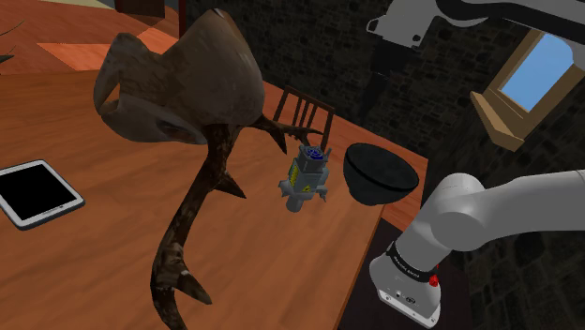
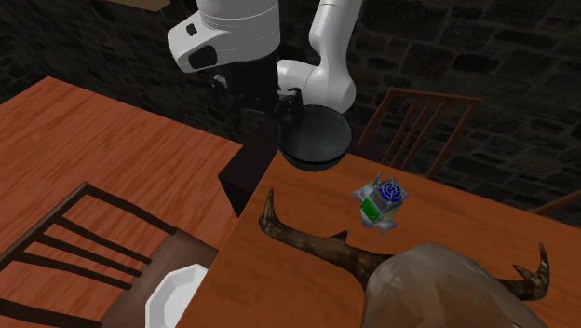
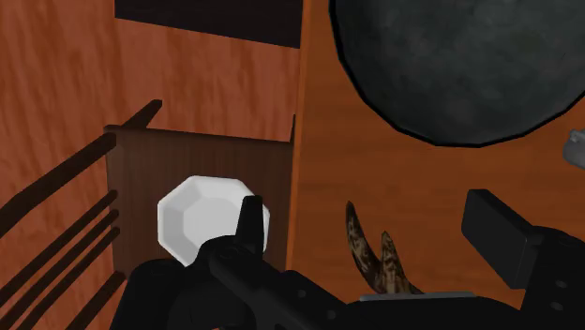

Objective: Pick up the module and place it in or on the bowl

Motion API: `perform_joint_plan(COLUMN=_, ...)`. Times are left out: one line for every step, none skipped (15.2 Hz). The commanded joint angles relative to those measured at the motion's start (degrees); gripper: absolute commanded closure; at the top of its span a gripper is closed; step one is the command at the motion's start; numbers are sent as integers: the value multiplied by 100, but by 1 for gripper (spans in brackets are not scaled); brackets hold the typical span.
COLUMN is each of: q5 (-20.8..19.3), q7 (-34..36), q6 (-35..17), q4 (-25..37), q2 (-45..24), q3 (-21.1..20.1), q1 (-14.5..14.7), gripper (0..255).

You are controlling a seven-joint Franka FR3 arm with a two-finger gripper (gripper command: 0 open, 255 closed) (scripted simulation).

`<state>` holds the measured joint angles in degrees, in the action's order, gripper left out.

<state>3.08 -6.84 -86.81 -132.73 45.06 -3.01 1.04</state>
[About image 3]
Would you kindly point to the white faceted bowl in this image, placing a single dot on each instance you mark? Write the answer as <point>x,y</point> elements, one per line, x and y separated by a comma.
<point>205,219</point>

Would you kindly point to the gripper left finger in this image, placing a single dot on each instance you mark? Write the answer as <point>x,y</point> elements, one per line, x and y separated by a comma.
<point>237,279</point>

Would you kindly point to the dark grey round plate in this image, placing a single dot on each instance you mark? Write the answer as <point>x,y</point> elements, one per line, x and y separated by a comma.
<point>457,68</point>

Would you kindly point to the brown patterned curved horns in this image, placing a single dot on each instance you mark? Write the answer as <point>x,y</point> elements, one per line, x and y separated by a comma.
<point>363,256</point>

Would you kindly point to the orange wooden table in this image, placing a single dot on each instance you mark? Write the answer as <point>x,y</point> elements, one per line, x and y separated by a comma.
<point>365,169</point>

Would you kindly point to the dark brown wooden chair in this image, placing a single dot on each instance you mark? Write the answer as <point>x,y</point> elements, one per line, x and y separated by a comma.
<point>192,155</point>

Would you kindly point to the small grey object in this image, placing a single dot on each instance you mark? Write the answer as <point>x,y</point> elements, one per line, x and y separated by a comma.
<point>577,148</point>

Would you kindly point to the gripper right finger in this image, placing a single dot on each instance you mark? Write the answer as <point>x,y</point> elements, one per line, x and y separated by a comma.
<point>498,237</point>

